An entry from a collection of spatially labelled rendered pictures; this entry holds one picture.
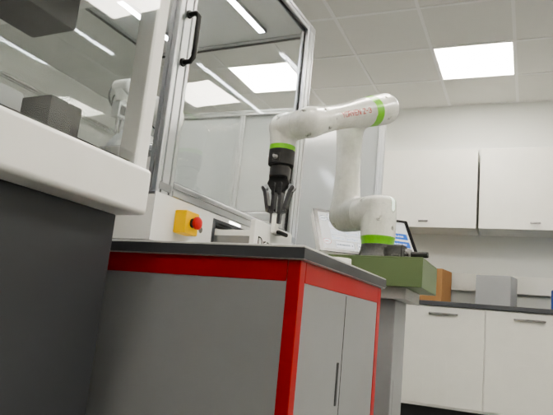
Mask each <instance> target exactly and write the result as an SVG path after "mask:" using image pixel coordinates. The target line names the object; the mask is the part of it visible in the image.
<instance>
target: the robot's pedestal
mask: <svg viewBox="0 0 553 415"><path fill-rule="evenodd" d="M419 299H420V295H419V294H417V293H415V292H413V291H411V290H409V289H407V288H405V287H386V288H385V289H383V288H381V298H380V312H379V337H378V351H377V364H376V377H375V391H374V415H400V412H401V397H402V368H403V353H404V337H405V322H406V306H407V305H406V304H408V305H419Z"/></svg>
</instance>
